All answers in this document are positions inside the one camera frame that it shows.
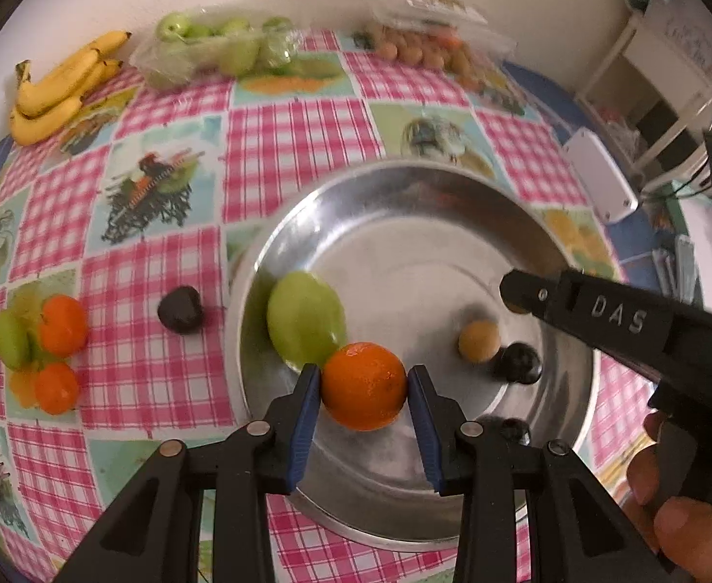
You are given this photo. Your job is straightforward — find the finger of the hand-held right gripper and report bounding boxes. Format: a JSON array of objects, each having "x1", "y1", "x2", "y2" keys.
[{"x1": 500, "y1": 267, "x2": 566, "y2": 320}]

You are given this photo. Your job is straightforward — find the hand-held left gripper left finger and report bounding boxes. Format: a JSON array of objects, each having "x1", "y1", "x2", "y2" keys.
[{"x1": 58, "y1": 363, "x2": 323, "y2": 583}]

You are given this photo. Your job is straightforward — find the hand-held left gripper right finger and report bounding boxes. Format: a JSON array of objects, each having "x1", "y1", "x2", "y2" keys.
[{"x1": 407, "y1": 364, "x2": 660, "y2": 583}]

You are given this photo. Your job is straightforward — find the brown longan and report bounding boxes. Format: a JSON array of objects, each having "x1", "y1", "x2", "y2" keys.
[{"x1": 458, "y1": 320, "x2": 503, "y2": 365}]

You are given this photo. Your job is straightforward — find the small orange tangerine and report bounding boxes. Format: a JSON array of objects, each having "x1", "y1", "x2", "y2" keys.
[
  {"x1": 321, "y1": 342, "x2": 408, "y2": 432},
  {"x1": 33, "y1": 362, "x2": 81, "y2": 415},
  {"x1": 36, "y1": 294, "x2": 89, "y2": 357}
]

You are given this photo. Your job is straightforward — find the green jujube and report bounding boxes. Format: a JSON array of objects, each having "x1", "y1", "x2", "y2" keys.
[
  {"x1": 266, "y1": 271, "x2": 347, "y2": 371},
  {"x1": 0, "y1": 309, "x2": 34, "y2": 371}
]

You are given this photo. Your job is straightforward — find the round metal basin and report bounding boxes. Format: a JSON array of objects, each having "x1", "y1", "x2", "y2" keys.
[{"x1": 227, "y1": 161, "x2": 603, "y2": 553}]

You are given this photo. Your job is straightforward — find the dark purple plum with stem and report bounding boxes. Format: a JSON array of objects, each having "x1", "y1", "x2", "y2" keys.
[{"x1": 157, "y1": 285, "x2": 204, "y2": 335}]

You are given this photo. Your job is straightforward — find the person's right hand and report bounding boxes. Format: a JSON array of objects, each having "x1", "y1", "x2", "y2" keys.
[{"x1": 626, "y1": 410, "x2": 712, "y2": 583}]

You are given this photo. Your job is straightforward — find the silver remote control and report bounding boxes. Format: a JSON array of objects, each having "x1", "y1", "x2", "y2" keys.
[{"x1": 652, "y1": 248, "x2": 677, "y2": 292}]

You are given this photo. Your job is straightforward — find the dark grey remote control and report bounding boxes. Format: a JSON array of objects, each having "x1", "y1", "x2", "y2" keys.
[{"x1": 675, "y1": 236, "x2": 706, "y2": 305}]

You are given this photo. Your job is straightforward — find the green-edged white board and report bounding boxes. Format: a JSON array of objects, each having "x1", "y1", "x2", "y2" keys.
[{"x1": 665, "y1": 191, "x2": 712, "y2": 250}]

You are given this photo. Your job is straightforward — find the white power strip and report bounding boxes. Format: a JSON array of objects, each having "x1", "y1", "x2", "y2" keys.
[{"x1": 565, "y1": 129, "x2": 639, "y2": 223}]

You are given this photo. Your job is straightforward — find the white shelf unit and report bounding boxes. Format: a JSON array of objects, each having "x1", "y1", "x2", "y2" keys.
[{"x1": 574, "y1": 0, "x2": 712, "y2": 195}]

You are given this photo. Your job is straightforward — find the clear plastic clamshell box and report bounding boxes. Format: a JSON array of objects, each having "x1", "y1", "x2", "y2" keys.
[{"x1": 365, "y1": 0, "x2": 518, "y2": 92}]

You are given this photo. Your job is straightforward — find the pile of brown longans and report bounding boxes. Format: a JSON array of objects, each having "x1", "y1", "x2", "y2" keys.
[{"x1": 374, "y1": 33, "x2": 484, "y2": 89}]

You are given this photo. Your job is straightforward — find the pile of green jujubes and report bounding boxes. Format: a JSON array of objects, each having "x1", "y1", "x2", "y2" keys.
[{"x1": 155, "y1": 12, "x2": 299, "y2": 77}]

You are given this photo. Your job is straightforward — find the bag of green apples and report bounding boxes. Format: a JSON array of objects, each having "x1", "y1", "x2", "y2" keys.
[{"x1": 131, "y1": 6, "x2": 308, "y2": 89}]

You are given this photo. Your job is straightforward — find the bunch of yellow bananas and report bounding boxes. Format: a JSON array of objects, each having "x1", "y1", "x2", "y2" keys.
[{"x1": 9, "y1": 30, "x2": 133, "y2": 148}]

